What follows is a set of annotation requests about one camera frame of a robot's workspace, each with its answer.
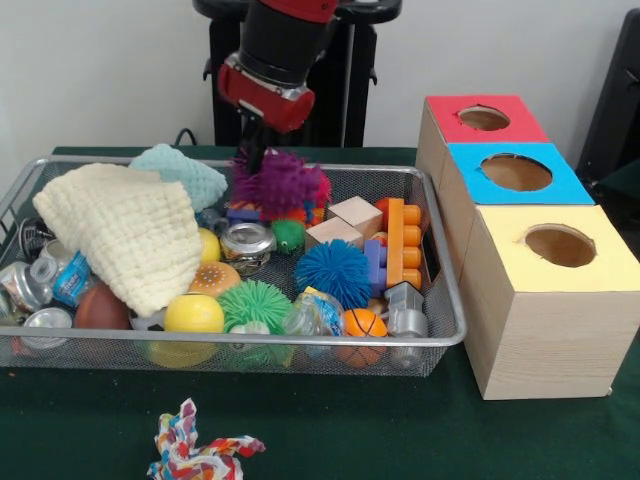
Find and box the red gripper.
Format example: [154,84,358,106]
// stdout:
[217,52,317,176]

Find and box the purple spiky toy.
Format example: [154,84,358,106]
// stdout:
[231,148,334,222]

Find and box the cream waffle cloth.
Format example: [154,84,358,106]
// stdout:
[32,162,204,319]

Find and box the multicolour patterned cloth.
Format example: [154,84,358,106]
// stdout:
[147,398,267,480]

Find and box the clear mesh bin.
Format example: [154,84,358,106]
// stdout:
[0,154,467,377]

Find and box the wooden box with three holes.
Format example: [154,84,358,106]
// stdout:
[415,94,640,401]

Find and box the light teal waffle cloth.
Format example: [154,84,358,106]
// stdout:
[128,143,229,212]

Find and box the tan burger toy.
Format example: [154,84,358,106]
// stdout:
[188,261,242,299]

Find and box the blue spiky ball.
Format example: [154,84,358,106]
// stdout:
[294,239,374,310]

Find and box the green spiky ball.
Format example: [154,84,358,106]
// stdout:
[217,279,294,334]

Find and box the orange building block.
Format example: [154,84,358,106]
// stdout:
[382,198,424,290]

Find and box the large yellow ball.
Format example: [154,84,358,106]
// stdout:
[163,292,225,334]

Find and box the orange toy basketball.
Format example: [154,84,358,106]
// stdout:
[342,308,389,337]

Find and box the black chair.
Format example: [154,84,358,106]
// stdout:
[574,7,640,176]

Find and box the dark green side table cloth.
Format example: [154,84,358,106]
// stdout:
[594,159,640,236]

